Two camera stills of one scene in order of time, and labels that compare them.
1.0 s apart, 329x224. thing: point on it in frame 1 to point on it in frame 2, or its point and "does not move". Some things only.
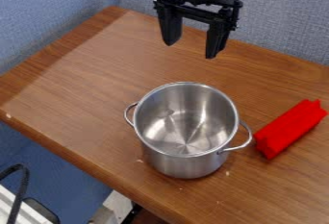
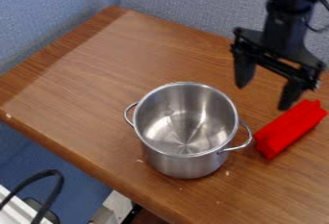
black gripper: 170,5 to 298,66
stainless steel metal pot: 187,125 does not move
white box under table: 115,211 does not move
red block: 278,134 does not move
